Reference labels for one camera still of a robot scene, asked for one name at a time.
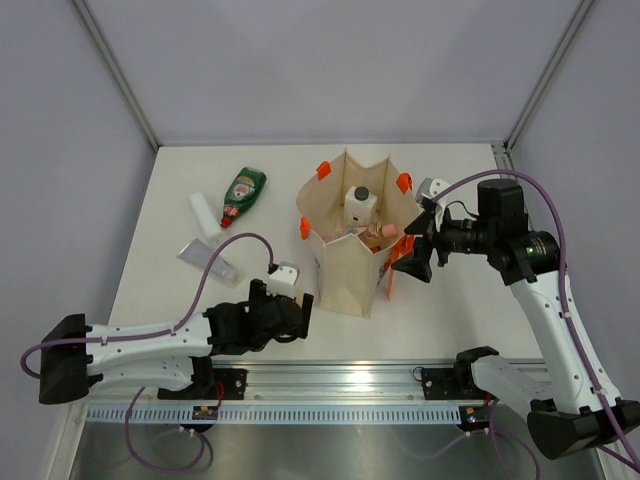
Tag clear silver pouch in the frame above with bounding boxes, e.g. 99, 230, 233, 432
176, 237, 246, 287

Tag white tube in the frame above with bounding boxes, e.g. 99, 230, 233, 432
189, 191, 222, 240

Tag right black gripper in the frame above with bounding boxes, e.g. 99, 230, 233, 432
392, 204, 497, 282

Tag pink shampoo bottle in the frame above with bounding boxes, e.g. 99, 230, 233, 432
325, 222, 398, 242

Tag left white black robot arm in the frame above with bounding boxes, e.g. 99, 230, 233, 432
39, 279, 314, 405

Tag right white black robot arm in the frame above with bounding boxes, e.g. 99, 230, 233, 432
392, 178, 639, 459

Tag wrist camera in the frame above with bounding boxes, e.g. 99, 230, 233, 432
266, 262, 300, 298
415, 177, 450, 205

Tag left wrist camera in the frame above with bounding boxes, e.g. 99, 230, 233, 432
266, 262, 300, 298

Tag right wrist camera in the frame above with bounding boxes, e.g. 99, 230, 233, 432
415, 177, 450, 205

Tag white bottle black cap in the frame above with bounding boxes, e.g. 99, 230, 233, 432
343, 186, 378, 227

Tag cream canvas bag orange handles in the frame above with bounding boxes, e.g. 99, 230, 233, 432
296, 151, 418, 318

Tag green dish soap bottle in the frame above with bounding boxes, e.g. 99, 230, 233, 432
220, 167, 267, 229

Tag aluminium rail frame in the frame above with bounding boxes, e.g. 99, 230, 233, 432
78, 362, 490, 430

